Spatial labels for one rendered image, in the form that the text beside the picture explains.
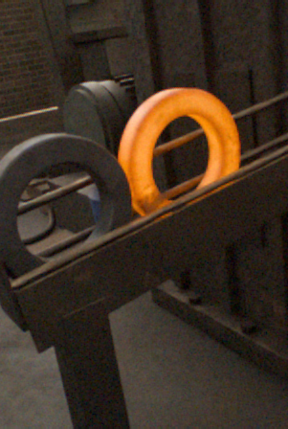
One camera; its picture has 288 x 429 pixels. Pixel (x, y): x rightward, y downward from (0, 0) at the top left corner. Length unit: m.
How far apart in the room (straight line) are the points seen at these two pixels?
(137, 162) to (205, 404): 0.79
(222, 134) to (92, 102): 1.29
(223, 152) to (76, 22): 4.92
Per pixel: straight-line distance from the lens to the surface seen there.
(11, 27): 7.10
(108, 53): 5.19
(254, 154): 0.86
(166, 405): 1.34
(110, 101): 2.00
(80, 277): 0.63
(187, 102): 0.70
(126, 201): 0.67
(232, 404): 1.32
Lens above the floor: 0.85
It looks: 19 degrees down
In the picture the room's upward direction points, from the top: 9 degrees counter-clockwise
